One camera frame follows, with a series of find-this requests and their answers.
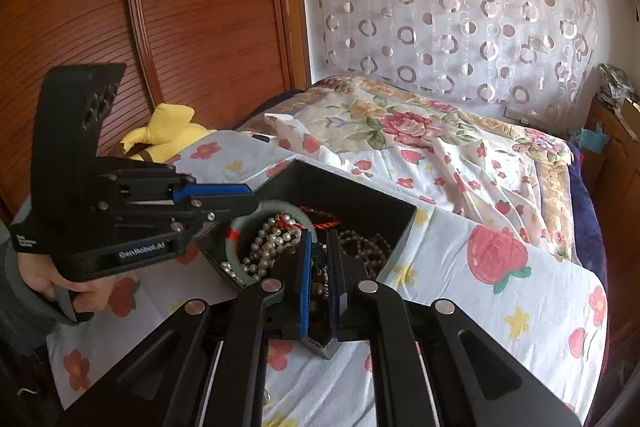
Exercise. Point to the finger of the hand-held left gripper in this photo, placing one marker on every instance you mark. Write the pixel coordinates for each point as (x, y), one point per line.
(215, 193)
(225, 212)

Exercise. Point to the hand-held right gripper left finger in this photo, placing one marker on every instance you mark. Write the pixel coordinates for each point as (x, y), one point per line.
(304, 292)

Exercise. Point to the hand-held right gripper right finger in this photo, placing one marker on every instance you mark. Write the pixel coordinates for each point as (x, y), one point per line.
(341, 287)

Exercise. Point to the green jade bangle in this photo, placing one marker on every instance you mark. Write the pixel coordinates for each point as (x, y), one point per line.
(240, 219)

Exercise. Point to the black jewelry box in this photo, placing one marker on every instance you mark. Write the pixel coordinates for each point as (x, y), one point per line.
(350, 192)

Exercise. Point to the person's left forearm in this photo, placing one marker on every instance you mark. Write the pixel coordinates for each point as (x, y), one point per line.
(20, 307)

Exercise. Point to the person's left hand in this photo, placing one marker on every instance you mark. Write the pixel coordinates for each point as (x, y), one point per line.
(45, 277)

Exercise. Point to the yellow plush toy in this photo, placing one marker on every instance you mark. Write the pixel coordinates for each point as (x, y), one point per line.
(170, 132)

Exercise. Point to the strawberry print bed sheet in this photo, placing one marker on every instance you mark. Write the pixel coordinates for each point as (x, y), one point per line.
(490, 297)

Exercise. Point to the wooden wardrobe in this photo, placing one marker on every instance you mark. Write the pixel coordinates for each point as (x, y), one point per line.
(200, 32)

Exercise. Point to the floral blanket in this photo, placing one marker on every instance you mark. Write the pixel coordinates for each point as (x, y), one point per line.
(400, 122)

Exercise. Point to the dark blue blanket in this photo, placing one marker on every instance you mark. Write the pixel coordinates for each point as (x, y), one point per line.
(582, 202)

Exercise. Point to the blue plastic bag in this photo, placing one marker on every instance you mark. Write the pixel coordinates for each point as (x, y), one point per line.
(590, 136)

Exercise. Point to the wooden cabinet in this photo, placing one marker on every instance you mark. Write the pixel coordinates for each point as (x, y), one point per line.
(620, 187)

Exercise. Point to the sheer circle pattern curtain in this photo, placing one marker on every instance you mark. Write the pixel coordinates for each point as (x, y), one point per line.
(450, 7)

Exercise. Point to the pile of newspapers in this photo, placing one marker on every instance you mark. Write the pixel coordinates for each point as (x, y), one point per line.
(617, 82)

